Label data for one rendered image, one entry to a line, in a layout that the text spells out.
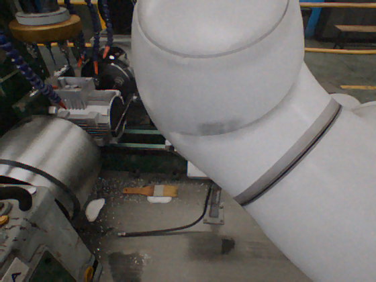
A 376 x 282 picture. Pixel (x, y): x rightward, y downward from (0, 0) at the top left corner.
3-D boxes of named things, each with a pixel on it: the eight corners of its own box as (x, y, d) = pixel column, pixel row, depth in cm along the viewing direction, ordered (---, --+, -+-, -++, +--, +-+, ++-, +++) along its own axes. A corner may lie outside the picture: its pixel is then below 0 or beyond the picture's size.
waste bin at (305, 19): (299, 37, 509) (309, 6, 469) (305, 41, 480) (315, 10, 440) (283, 36, 511) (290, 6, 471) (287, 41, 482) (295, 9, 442)
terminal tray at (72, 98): (52, 109, 75) (43, 90, 71) (67, 95, 83) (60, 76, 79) (86, 111, 75) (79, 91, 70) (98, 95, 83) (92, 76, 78)
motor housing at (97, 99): (62, 151, 82) (40, 107, 70) (84, 121, 97) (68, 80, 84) (115, 154, 81) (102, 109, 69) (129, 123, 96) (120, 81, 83)
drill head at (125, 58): (82, 118, 100) (61, 62, 83) (111, 78, 130) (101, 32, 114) (137, 120, 98) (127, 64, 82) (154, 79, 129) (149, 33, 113)
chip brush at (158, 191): (121, 197, 82) (121, 195, 81) (124, 186, 86) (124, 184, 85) (178, 197, 82) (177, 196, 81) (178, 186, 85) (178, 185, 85)
